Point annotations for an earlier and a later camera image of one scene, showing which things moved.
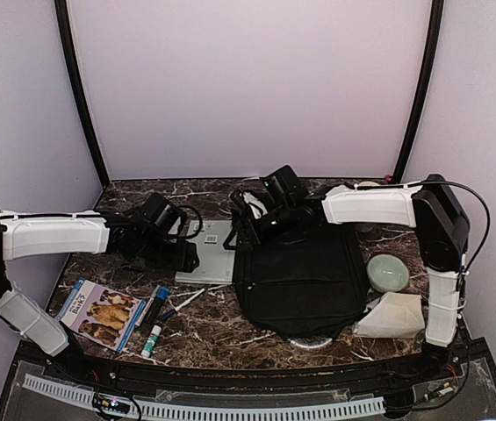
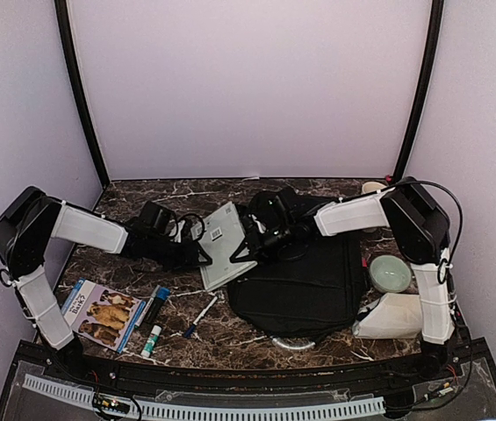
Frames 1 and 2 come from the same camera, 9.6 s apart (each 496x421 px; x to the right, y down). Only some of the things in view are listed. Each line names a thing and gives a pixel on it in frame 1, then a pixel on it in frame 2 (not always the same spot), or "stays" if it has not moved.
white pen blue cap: [184, 303] → [190, 330]
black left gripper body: [155, 255] stays
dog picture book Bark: [100, 314] stays
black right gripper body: [272, 231] → [267, 248]
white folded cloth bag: [396, 316] stays
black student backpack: [309, 290] stays
